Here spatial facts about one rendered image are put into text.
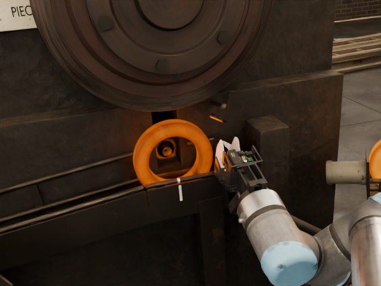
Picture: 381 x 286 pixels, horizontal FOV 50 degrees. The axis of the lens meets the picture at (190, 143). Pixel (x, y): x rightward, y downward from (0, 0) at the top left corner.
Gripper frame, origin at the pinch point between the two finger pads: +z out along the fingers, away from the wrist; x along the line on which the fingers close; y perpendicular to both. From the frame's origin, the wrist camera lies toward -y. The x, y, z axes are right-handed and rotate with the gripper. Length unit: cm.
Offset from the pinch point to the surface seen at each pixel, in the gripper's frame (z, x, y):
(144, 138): -0.1, 18.7, 6.9
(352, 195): 47, -94, -94
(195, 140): -1.2, 7.3, 4.8
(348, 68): 252, -241, -158
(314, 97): 6.8, -27.3, 5.0
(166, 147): 5.9, 12.5, -2.0
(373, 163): -14.6, -31.7, 0.1
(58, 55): 3.7, 32.9, 27.1
